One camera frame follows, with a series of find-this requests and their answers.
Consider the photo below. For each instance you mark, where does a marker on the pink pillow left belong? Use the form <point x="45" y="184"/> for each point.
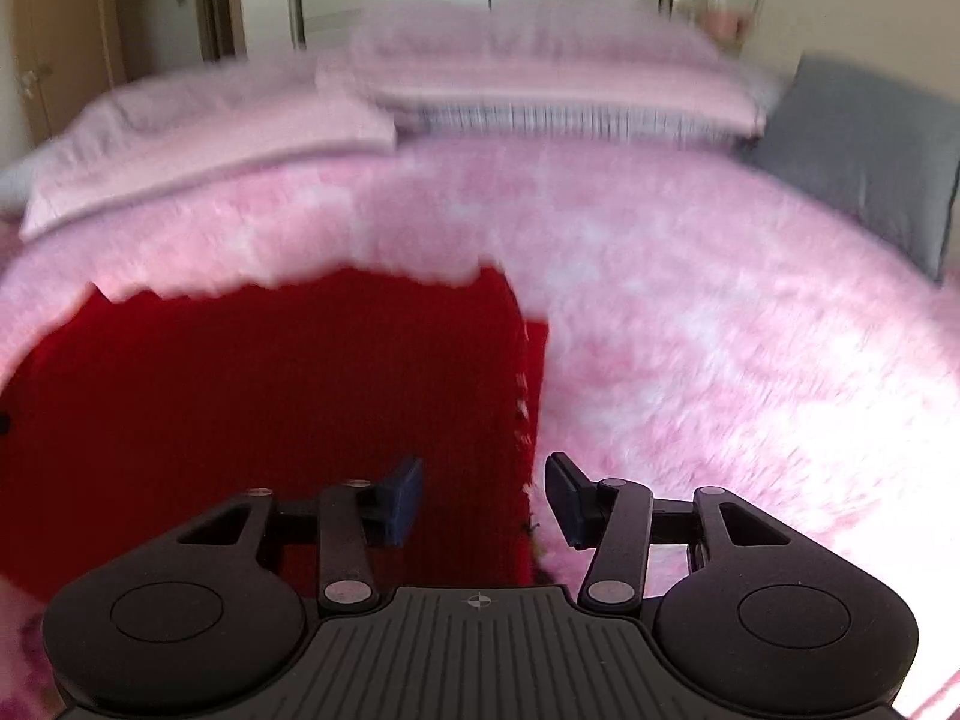
<point x="169" y="131"/>

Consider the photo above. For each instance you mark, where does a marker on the grey cushion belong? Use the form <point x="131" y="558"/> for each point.
<point x="881" y="151"/>

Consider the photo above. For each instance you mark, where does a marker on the pink fluffy bed blanket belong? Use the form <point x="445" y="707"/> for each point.
<point x="707" y="325"/>

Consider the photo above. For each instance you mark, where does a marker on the pink pillow right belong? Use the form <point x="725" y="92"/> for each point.
<point x="574" y="68"/>

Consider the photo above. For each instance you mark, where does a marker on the pink pillow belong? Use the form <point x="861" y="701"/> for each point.
<point x="169" y="131"/>
<point x="574" y="68"/>

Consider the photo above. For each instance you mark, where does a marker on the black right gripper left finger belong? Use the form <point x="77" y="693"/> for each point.
<point x="400" y="500"/>

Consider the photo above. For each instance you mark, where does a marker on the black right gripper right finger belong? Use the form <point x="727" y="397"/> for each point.
<point x="574" y="500"/>

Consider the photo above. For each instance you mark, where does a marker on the red knitted sweater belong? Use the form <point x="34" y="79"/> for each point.
<point x="136" y="416"/>

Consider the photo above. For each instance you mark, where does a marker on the brown wooden door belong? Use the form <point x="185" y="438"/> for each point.
<point x="65" y="54"/>

